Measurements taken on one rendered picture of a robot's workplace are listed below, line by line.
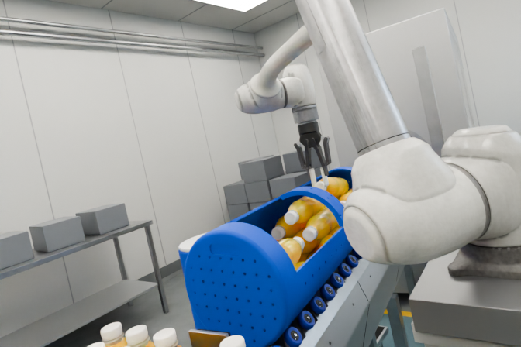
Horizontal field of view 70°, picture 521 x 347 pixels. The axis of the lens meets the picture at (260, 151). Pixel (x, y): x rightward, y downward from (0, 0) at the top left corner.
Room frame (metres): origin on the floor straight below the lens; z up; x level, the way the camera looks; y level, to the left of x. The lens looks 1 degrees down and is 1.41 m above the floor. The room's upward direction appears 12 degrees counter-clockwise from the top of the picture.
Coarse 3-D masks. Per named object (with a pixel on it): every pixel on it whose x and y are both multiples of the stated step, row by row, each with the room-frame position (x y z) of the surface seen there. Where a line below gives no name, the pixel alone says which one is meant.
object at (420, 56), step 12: (420, 48) 1.83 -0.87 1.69; (420, 60) 1.83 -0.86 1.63; (420, 72) 1.84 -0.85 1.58; (420, 84) 1.84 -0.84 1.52; (432, 84) 1.82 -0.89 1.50; (432, 96) 1.82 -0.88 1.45; (432, 108) 1.83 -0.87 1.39; (432, 120) 1.83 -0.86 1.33; (432, 132) 1.84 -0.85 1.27; (432, 144) 1.85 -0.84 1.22
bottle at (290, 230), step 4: (284, 216) 1.20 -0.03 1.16; (280, 220) 1.18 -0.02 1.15; (284, 220) 1.18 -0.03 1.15; (276, 224) 1.18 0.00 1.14; (280, 224) 1.17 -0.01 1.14; (284, 224) 1.16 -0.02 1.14; (296, 224) 1.18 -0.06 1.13; (300, 224) 1.21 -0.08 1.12; (304, 224) 1.23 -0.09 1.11; (284, 228) 1.15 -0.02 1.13; (288, 228) 1.16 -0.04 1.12; (292, 228) 1.17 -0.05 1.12; (296, 228) 1.18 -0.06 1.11; (300, 228) 1.21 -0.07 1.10; (288, 232) 1.16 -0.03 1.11; (292, 232) 1.17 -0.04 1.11; (296, 232) 1.19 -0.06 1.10; (284, 236) 1.15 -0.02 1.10; (288, 236) 1.17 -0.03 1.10; (292, 236) 1.19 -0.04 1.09
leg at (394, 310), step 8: (392, 296) 1.61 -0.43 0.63; (392, 304) 1.59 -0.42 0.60; (392, 312) 1.60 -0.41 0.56; (400, 312) 1.61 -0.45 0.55; (392, 320) 1.60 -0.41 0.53; (400, 320) 1.59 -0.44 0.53; (392, 328) 1.60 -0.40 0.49; (400, 328) 1.59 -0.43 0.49; (392, 336) 1.61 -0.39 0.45; (400, 336) 1.59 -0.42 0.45; (400, 344) 1.59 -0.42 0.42; (408, 344) 1.62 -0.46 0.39
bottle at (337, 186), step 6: (330, 180) 1.36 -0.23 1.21; (336, 180) 1.40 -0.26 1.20; (342, 180) 1.45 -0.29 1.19; (330, 186) 1.35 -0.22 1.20; (336, 186) 1.38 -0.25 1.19; (342, 186) 1.43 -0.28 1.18; (348, 186) 1.49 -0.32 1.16; (330, 192) 1.36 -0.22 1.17; (336, 192) 1.39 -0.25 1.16; (342, 192) 1.44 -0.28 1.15
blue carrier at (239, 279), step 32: (288, 192) 1.19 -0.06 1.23; (320, 192) 1.17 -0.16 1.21; (224, 224) 0.90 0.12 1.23; (256, 224) 1.18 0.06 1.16; (192, 256) 0.88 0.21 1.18; (224, 256) 0.83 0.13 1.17; (256, 256) 0.79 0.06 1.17; (288, 256) 0.82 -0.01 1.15; (320, 256) 0.93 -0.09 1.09; (192, 288) 0.89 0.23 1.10; (224, 288) 0.84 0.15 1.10; (256, 288) 0.80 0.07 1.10; (288, 288) 0.78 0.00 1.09; (224, 320) 0.85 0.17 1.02; (256, 320) 0.81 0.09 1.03; (288, 320) 0.78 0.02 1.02
